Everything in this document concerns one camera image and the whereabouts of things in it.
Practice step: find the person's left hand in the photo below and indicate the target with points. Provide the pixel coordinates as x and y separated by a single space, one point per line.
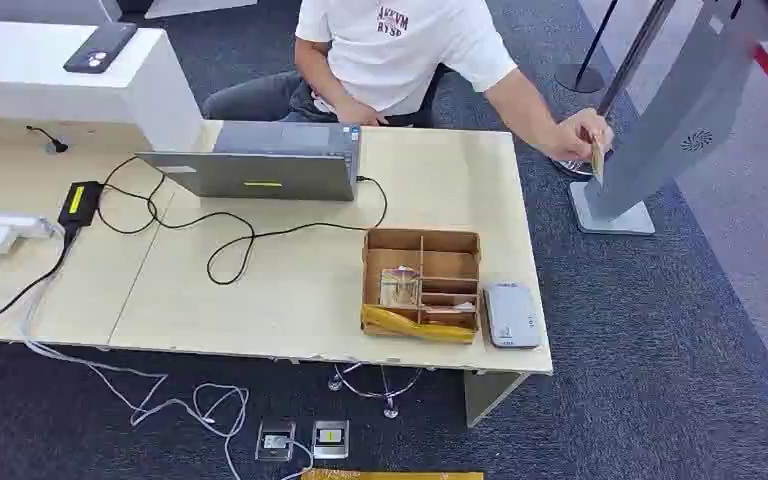
579 136

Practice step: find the person's right hand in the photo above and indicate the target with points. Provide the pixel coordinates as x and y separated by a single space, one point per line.
361 114

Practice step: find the card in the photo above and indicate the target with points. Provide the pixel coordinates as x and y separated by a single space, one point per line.
597 161

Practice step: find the person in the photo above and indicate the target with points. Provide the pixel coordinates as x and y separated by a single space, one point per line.
390 53

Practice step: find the grey kiosk stand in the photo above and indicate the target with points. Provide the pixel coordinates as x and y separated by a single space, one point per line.
672 112

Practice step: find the grey laptop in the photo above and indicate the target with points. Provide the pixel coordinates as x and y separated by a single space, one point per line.
271 169

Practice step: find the clear card sleeve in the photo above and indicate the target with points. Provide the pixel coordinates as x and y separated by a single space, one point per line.
400 286

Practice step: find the wooden card box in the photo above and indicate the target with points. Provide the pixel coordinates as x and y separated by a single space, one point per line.
453 265

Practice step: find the pale wooden desk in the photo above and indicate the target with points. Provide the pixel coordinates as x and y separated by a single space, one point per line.
304 291

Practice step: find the grey card reader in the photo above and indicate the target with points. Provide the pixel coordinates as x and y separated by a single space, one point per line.
511 316

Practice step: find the yellow tape strip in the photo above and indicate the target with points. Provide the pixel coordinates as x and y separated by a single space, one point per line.
417 326

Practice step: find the black smartphone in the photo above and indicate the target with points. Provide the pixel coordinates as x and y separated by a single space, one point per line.
100 46

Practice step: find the black power adapter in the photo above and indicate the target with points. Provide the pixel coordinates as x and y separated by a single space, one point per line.
80 203

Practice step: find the white counter block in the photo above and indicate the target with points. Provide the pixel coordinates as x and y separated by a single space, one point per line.
59 79

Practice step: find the small black desk microphone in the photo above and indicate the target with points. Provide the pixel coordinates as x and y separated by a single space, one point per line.
53 140

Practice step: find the silver floor socket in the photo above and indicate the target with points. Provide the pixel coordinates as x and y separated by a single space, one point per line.
275 440
330 439

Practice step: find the yellow floor strip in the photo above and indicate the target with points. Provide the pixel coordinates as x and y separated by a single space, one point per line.
390 475

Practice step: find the white power strip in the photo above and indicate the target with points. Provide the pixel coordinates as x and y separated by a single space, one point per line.
6 223

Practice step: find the black stanchion post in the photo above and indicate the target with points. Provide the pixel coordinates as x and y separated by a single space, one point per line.
586 56

